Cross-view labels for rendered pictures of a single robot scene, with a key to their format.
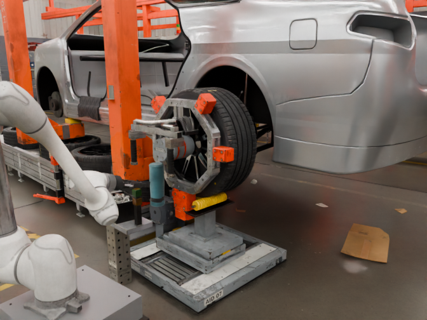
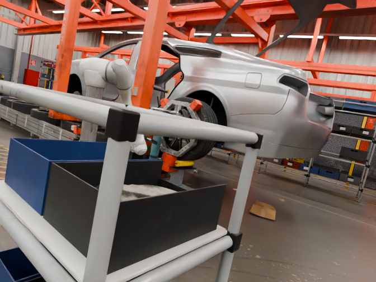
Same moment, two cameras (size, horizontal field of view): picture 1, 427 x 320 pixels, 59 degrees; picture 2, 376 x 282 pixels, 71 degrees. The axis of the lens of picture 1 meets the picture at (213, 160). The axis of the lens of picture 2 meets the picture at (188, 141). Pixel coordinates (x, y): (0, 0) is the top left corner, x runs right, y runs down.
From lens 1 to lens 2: 0.67 m
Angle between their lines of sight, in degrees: 11
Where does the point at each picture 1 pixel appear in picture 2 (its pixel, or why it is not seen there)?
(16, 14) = (70, 37)
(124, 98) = (143, 95)
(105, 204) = (142, 141)
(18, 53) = (65, 60)
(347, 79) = (273, 106)
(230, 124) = (207, 119)
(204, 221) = (177, 176)
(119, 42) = (148, 64)
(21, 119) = (123, 80)
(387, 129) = (289, 137)
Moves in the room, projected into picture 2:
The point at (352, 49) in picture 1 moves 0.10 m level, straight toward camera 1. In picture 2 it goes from (278, 92) to (280, 90)
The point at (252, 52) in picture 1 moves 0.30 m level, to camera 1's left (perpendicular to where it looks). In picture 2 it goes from (222, 85) to (195, 79)
